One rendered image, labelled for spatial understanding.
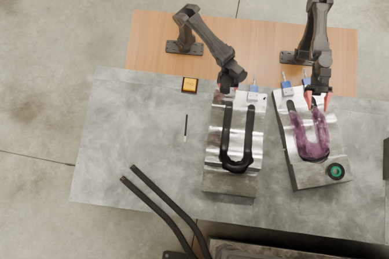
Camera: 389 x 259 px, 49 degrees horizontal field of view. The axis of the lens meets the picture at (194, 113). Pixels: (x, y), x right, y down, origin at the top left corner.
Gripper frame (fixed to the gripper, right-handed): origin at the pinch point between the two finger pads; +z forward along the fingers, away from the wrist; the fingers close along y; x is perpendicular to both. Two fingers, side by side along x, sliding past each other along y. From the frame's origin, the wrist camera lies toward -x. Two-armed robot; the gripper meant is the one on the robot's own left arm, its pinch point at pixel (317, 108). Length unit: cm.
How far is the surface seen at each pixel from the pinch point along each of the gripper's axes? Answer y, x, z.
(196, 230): -44, 25, 54
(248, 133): -24.5, 31.2, 7.0
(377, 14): 72, 123, -111
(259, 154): -19.2, 25.9, 17.0
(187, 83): -56, 36, -17
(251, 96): -24.5, 28.0, -10.9
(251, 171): -21.4, 32.1, 24.8
